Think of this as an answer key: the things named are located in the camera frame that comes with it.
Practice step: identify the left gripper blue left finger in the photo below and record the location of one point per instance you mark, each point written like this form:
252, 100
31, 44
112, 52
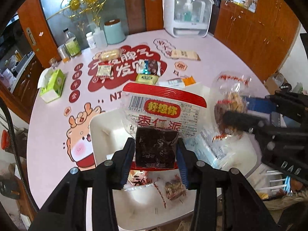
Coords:
128, 154

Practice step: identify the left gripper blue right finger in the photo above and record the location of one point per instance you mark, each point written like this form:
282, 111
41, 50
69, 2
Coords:
184, 163

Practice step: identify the clear bag of brown snack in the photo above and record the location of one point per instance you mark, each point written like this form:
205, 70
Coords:
228, 92

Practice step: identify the orange white snack pack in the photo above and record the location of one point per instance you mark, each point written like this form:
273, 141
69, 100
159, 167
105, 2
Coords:
177, 83

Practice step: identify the beige red Lipo biscuit pack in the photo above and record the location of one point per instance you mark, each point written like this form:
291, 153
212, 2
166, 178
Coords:
104, 71

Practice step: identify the blue white snack pack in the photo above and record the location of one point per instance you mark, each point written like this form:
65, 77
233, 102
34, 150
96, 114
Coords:
143, 68

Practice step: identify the clear pack brown nut snack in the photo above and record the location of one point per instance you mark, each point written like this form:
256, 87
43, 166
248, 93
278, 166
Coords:
175, 188

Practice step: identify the white storage tray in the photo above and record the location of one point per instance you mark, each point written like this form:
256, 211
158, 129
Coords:
142, 203

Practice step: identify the red white jujube snack bag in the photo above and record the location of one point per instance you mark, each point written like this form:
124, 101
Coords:
162, 108

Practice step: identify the yellow green snack pack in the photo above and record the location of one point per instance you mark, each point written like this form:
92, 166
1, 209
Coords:
148, 79

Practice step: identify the pink printed table mat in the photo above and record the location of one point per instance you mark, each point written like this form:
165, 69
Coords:
58, 132

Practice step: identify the dark red small snack pack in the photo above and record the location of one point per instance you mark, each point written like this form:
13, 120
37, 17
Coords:
154, 67

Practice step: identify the clear wrapped yellow cookie pack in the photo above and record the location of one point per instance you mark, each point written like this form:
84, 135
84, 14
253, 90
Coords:
112, 54

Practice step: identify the green tissue box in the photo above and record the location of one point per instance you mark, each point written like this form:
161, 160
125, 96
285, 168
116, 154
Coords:
50, 84

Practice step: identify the beige long snack pack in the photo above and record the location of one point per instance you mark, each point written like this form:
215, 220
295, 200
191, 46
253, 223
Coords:
181, 54

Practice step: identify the wooden cabinet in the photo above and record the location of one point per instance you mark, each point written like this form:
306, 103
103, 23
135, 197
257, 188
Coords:
261, 38

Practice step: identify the silver orange drink can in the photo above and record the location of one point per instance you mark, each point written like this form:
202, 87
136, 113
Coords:
63, 53

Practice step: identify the small glass jar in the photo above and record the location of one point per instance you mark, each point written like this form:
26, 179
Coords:
53, 63

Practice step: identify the white squeeze wash bottle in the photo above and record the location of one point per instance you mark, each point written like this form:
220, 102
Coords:
99, 36

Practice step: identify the teal canister with brown lid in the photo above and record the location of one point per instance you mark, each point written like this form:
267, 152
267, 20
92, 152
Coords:
113, 31

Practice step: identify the green label glass bottle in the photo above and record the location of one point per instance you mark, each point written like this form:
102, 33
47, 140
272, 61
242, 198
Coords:
71, 43

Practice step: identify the small white pill bottle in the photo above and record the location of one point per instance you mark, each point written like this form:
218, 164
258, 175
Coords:
91, 41

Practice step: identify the white cosmetics storage box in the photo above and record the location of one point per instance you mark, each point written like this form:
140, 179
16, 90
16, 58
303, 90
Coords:
187, 17

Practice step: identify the glass sliding door gold ornament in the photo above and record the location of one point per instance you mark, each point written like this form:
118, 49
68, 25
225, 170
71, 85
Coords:
43, 21

